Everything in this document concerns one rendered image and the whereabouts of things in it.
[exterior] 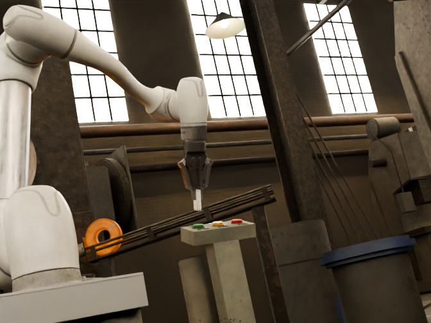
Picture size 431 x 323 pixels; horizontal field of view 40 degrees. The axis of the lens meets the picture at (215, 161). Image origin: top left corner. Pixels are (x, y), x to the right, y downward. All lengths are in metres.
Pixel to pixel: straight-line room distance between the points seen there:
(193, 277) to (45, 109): 1.24
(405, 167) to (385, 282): 7.84
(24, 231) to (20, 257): 0.06
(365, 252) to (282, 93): 4.84
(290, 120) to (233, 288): 4.66
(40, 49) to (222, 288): 0.94
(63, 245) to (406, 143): 8.69
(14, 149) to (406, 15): 3.07
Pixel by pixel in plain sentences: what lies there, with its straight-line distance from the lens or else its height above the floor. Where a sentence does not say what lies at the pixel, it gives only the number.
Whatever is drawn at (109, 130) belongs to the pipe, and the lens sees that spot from 8.79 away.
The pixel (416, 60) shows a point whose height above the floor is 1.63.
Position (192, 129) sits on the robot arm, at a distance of 1.97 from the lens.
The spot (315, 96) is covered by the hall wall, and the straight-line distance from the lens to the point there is 11.72.
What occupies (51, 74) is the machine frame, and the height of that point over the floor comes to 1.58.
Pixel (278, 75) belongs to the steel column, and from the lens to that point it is 6.73.
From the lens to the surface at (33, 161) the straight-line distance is 2.69.
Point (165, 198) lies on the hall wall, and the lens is 9.54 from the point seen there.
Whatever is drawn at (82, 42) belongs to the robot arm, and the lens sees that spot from 1.79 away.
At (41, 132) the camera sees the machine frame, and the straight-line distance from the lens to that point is 2.91.
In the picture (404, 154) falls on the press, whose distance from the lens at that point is 9.76.
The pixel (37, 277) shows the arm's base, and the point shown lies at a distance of 1.39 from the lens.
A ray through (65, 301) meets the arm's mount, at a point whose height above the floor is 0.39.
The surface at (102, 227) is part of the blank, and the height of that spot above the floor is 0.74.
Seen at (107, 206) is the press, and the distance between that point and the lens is 7.08.
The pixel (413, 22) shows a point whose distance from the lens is 4.17.
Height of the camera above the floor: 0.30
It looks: 14 degrees up
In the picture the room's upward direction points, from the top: 12 degrees counter-clockwise
